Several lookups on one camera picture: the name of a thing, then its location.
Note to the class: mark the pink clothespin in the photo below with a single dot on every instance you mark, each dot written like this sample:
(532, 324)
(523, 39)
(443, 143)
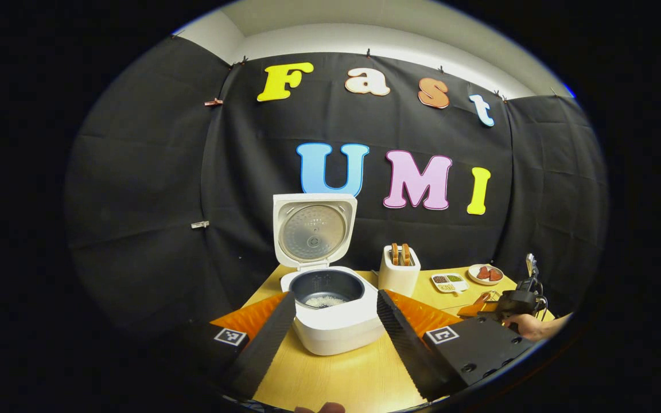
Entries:
(213, 102)

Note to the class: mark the white divided seasoning dish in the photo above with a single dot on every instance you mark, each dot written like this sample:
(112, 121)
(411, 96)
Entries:
(450, 283)

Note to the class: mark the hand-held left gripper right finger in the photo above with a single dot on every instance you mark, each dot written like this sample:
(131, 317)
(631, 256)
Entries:
(408, 350)

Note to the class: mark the white rice grains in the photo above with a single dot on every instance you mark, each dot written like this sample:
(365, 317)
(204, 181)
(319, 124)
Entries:
(325, 301)

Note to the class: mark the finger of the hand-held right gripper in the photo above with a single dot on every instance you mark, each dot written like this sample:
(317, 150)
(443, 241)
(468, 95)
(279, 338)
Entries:
(479, 310)

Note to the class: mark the white clothespin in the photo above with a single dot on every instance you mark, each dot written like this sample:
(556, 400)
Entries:
(199, 224)

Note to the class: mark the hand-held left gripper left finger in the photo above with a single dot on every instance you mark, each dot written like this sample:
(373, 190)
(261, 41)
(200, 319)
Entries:
(264, 350)

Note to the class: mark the black backdrop cloth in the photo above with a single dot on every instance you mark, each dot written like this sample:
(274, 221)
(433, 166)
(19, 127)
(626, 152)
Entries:
(152, 189)

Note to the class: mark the white toaster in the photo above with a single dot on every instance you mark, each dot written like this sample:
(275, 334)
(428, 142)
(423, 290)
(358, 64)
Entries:
(398, 281)

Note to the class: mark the red meat slice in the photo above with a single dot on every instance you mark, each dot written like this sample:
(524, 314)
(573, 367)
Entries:
(496, 275)
(483, 273)

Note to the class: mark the white round plate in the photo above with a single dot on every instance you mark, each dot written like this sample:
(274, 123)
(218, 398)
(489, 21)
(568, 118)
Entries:
(473, 279)

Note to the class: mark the white rice cooker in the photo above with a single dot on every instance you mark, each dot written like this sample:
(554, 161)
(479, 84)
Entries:
(336, 330)

